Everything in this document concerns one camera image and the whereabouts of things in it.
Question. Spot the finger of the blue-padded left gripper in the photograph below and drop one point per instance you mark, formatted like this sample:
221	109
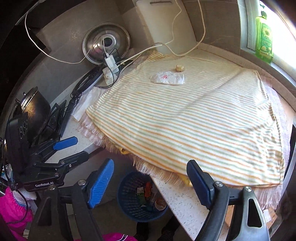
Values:
51	219

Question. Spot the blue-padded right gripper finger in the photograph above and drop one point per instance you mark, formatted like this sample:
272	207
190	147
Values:
248	222

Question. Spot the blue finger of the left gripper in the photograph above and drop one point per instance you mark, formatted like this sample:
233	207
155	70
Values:
62	144

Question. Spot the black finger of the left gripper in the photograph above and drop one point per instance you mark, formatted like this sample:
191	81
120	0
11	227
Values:
75	160

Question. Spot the pink sleeve forearm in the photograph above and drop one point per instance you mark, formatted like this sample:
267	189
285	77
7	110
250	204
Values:
15	216

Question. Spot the blue trash basket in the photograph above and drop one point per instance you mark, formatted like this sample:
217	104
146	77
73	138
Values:
139	199

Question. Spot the pink fringed under cloth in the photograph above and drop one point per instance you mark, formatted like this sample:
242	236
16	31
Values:
267	195

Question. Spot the black pot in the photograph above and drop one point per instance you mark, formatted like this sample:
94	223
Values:
38	110

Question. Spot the white charger plug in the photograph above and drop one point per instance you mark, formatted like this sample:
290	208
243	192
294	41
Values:
111	63

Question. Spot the striped cloth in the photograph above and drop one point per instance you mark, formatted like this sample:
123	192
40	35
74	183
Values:
221	117

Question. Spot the steel pot lid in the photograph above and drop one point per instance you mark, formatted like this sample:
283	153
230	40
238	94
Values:
105	38

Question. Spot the crumpled white wrapper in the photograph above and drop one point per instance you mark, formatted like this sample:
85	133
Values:
168	78

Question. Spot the small yellow food scrap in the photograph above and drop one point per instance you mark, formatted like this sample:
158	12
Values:
179	68

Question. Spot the white cutting board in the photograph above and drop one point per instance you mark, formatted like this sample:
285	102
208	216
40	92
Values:
167	22

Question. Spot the green dish soap bottle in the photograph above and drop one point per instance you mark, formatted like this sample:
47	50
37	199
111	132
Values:
263	42

